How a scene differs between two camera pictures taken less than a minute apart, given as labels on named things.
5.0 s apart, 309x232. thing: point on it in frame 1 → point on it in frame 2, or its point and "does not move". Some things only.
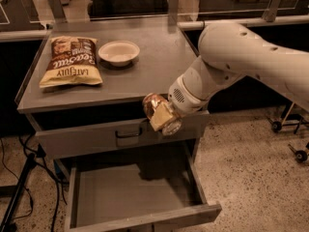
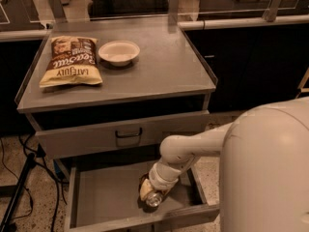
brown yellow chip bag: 72,62 does not move
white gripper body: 181,98 → 156,182
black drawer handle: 130,135 does not move
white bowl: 119,52 does not move
